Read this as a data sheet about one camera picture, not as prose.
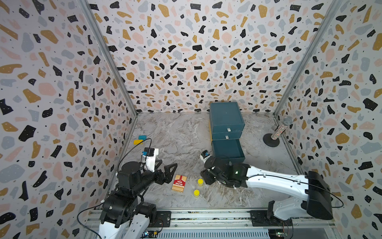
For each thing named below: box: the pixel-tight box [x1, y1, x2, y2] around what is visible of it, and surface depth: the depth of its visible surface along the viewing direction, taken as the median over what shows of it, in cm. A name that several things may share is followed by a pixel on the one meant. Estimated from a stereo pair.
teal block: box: [138, 134, 148, 141], surface depth 108 cm
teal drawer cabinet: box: [209, 101, 246, 162], surface depth 97 cm
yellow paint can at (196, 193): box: [193, 189, 201, 198], surface depth 82 cm
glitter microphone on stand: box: [262, 116, 294, 148], surface depth 98 cm
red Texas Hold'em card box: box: [171, 174, 188, 193], surface depth 86 cm
